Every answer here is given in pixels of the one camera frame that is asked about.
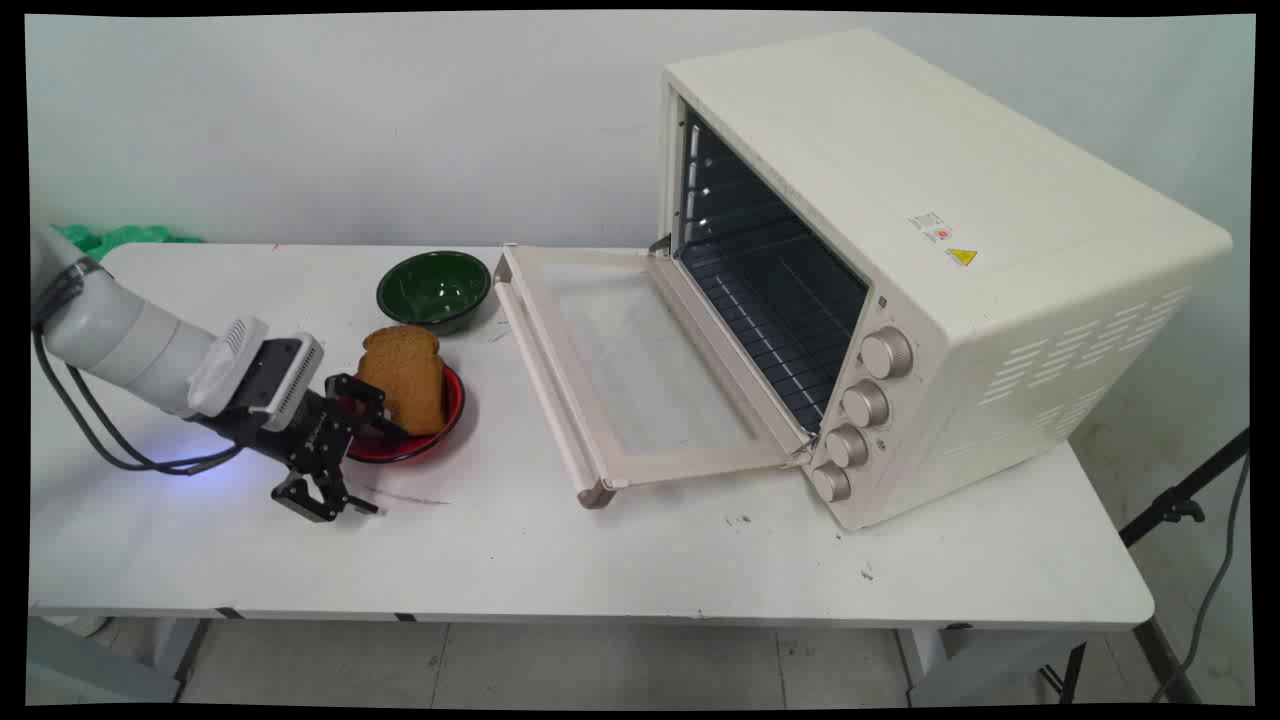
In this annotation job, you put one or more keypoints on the brown bread slice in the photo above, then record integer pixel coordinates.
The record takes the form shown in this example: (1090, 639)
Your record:
(405, 378)

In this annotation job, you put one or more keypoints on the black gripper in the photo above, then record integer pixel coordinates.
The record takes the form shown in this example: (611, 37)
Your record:
(285, 425)

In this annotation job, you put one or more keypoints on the black tripod stand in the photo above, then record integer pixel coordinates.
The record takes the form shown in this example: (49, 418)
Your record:
(1160, 560)

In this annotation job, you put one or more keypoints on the cream toaster oven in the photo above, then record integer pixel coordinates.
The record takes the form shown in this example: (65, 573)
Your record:
(930, 260)

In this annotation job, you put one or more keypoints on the green crumpled cloth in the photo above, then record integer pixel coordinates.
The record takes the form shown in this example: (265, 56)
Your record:
(115, 237)

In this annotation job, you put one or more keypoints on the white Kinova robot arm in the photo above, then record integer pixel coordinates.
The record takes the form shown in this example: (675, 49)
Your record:
(120, 335)

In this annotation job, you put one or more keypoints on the green bowl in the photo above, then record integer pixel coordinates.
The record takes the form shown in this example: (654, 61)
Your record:
(434, 288)

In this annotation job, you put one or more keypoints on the red plate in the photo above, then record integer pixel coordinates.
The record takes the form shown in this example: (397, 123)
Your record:
(430, 425)

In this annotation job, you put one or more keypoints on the white folding table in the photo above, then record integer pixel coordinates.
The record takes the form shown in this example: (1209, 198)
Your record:
(560, 540)

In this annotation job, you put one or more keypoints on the cream oven door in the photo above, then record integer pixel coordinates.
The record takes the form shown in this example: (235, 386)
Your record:
(625, 375)

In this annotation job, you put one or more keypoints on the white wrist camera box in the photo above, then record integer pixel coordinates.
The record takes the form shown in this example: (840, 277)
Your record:
(287, 380)

